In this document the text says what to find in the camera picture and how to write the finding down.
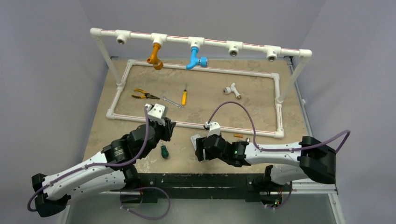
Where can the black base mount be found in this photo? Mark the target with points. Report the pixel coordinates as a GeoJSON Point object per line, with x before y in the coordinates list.
{"type": "Point", "coordinates": [250, 188]}

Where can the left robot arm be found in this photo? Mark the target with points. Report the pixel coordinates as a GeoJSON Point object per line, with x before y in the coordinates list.
{"type": "Point", "coordinates": [112, 168]}

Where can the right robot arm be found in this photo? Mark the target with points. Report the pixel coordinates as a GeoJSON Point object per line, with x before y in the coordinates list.
{"type": "Point", "coordinates": [308, 158]}

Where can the white PVC pipe frame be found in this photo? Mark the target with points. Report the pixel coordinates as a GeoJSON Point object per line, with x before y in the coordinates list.
{"type": "Point", "coordinates": [233, 47]}

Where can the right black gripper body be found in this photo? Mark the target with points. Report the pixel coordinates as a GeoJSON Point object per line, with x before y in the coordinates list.
{"type": "Point", "coordinates": [199, 148]}

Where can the blue plastic faucet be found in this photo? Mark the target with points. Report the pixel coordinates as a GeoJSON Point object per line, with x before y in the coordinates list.
{"type": "Point", "coordinates": [196, 61]}

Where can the orange plastic faucet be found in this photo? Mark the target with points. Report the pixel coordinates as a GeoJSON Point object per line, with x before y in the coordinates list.
{"type": "Point", "coordinates": [153, 59]}

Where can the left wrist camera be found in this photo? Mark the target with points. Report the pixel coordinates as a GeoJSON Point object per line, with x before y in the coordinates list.
{"type": "Point", "coordinates": [157, 113]}

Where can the green stubby screwdriver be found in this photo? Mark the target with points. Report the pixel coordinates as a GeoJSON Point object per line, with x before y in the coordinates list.
{"type": "Point", "coordinates": [164, 151]}

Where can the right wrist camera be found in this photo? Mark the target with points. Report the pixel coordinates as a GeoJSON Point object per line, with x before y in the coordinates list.
{"type": "Point", "coordinates": [212, 128]}

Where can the white remote control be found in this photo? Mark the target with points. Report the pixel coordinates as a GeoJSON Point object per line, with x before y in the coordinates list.
{"type": "Point", "coordinates": [194, 140]}

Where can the silver wrench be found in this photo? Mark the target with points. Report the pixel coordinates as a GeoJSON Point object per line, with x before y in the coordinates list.
{"type": "Point", "coordinates": [172, 102]}

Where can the white plastic faucet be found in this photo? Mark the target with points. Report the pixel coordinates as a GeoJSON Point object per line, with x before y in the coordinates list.
{"type": "Point", "coordinates": [232, 89]}

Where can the yellow handled pliers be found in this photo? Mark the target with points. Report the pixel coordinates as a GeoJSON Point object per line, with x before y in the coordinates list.
{"type": "Point", "coordinates": [144, 94]}

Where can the yellow screwdriver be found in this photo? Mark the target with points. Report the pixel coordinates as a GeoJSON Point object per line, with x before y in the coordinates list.
{"type": "Point", "coordinates": [184, 97]}

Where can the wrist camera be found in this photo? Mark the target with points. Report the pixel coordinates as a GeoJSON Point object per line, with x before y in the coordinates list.
{"type": "Point", "coordinates": [157, 113]}
{"type": "Point", "coordinates": [212, 128]}

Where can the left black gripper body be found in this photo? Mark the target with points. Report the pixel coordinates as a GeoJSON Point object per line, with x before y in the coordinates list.
{"type": "Point", "coordinates": [163, 133]}

